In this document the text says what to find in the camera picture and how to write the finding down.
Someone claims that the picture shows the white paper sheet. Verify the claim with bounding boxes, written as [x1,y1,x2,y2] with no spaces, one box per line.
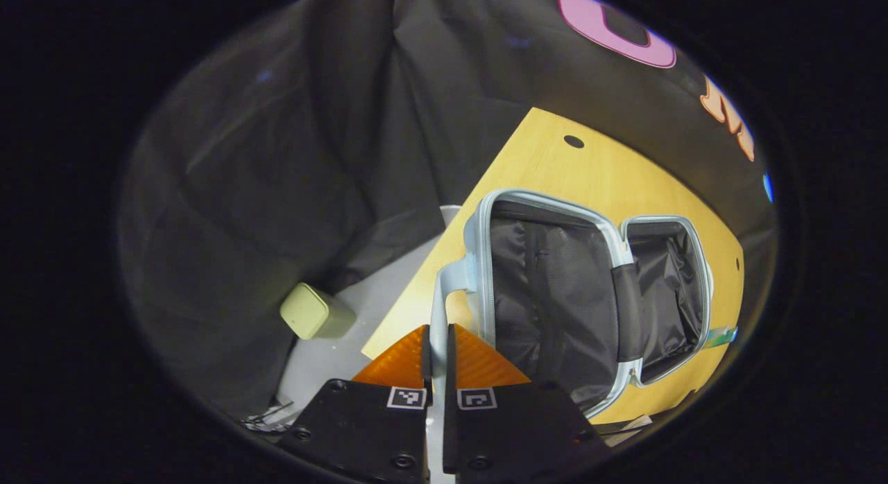
[602,415,654,448]

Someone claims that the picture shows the light blue suitcase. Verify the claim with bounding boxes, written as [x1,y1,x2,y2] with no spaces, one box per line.
[427,188,716,471]

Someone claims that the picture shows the teal skin care tube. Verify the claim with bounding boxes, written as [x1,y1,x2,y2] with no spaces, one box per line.
[703,325,740,350]

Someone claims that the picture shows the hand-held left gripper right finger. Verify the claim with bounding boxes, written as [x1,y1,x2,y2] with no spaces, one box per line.
[443,323,613,484]

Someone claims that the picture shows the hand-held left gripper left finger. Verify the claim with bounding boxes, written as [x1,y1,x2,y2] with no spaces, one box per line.
[277,325,433,484]

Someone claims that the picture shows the black backdrop cloth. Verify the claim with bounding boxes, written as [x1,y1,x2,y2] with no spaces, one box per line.
[114,0,778,429]

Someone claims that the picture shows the small cream box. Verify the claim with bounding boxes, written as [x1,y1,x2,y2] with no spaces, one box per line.
[280,283,357,340]

